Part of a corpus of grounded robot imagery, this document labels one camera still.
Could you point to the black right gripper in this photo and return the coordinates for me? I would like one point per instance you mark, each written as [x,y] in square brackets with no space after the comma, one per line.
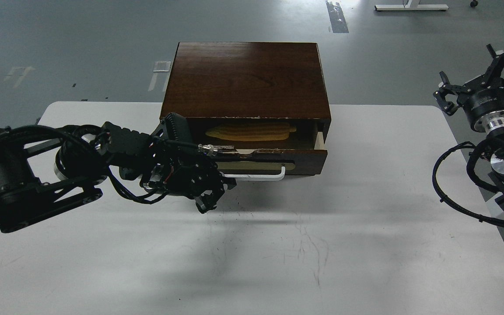
[475,100]

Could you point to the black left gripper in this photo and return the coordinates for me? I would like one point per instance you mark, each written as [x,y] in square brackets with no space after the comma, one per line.
[175,166]

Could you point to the wooden drawer with white handle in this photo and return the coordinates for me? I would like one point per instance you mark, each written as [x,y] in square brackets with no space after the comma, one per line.
[303,153]

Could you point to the yellow corn cob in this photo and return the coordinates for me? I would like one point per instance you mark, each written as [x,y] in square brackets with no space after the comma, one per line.
[250,132]

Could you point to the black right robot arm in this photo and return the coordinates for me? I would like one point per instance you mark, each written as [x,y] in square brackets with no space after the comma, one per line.
[485,166]

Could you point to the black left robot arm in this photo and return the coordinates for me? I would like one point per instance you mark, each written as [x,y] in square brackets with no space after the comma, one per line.
[47,171]

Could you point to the white table leg base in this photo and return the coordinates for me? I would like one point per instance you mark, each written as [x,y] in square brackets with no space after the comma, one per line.
[410,5]

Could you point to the dark wooden cabinet box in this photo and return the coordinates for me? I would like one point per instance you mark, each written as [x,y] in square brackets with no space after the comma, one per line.
[256,80]

